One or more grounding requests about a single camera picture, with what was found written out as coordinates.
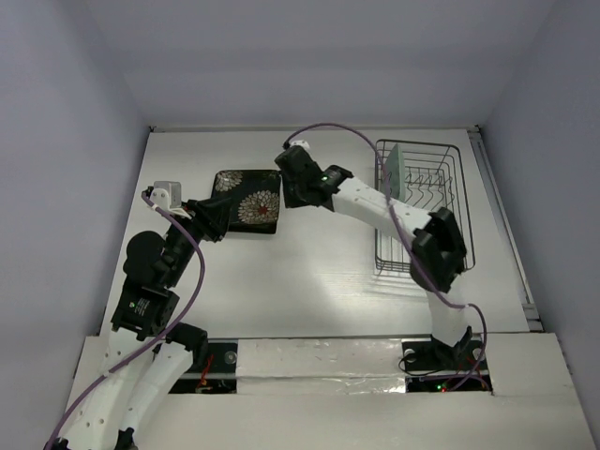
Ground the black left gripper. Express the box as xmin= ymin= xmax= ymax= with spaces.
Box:
xmin=165 ymin=195 xmax=233 ymax=285

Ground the black floral square plate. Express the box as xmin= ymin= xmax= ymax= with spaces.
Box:
xmin=212 ymin=170 xmax=281 ymax=234

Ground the pale green plate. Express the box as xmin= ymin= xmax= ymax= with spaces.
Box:
xmin=383 ymin=143 xmax=407 ymax=202

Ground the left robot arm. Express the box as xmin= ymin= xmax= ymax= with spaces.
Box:
xmin=45 ymin=187 xmax=232 ymax=449

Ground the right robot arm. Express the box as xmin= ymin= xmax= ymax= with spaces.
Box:
xmin=275 ymin=141 xmax=473 ymax=368

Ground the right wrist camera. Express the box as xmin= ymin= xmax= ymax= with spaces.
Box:
xmin=282 ymin=139 xmax=310 ymax=151

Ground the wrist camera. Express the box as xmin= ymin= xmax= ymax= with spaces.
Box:
xmin=142 ymin=181 xmax=192 ymax=219
xmin=282 ymin=139 xmax=310 ymax=151

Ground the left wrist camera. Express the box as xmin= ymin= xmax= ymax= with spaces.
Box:
xmin=142 ymin=181 xmax=192 ymax=219

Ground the wire dish rack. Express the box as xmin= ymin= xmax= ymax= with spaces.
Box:
xmin=373 ymin=138 xmax=475 ymax=275

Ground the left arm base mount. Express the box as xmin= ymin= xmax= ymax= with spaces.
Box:
xmin=165 ymin=322 xmax=238 ymax=374

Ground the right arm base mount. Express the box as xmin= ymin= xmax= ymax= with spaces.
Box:
xmin=398 ymin=328 xmax=482 ymax=375

